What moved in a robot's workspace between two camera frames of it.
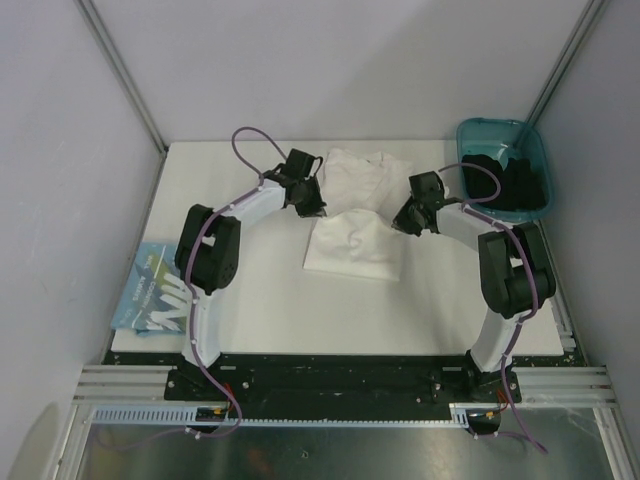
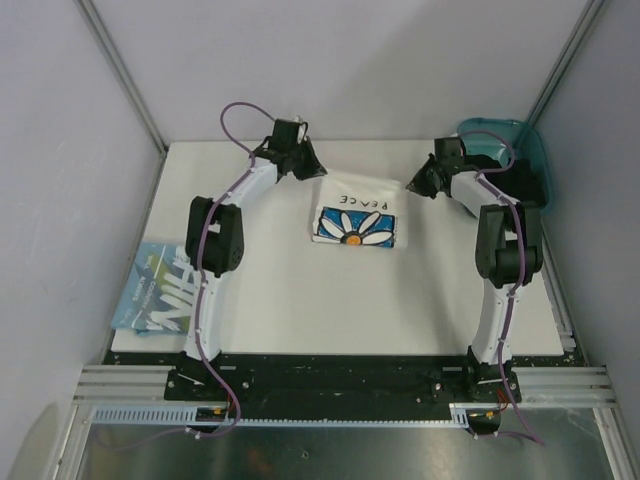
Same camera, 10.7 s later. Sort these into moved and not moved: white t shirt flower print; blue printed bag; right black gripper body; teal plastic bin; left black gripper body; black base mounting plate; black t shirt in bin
Moved: white t shirt flower print; left black gripper body; right black gripper body
Not moved: blue printed bag; black t shirt in bin; black base mounting plate; teal plastic bin
